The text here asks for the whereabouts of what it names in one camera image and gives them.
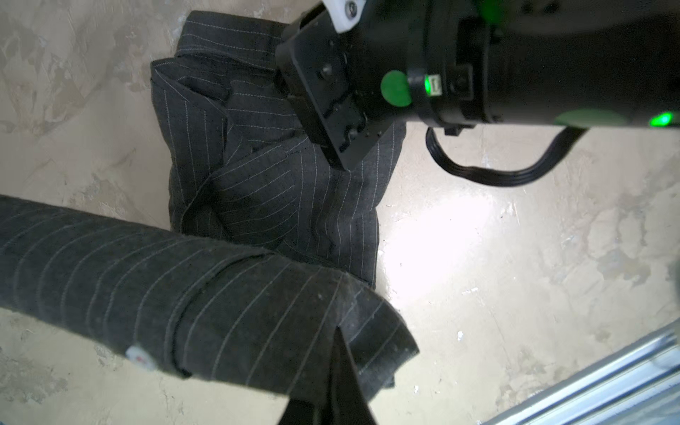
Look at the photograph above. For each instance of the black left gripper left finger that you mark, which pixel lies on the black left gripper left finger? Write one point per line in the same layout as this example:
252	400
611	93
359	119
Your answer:
299	412

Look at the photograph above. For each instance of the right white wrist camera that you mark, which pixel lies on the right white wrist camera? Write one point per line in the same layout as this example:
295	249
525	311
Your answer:
344	14

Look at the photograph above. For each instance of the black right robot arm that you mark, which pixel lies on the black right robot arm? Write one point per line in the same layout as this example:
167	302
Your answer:
566	63

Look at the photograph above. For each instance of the dark grey striped shirt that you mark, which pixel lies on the dark grey striped shirt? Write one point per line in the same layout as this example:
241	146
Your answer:
270	250

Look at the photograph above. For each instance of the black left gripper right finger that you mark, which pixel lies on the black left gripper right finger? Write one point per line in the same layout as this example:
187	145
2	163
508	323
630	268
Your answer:
346	404

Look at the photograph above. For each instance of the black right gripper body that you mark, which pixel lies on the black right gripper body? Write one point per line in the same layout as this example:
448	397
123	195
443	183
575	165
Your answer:
348	89

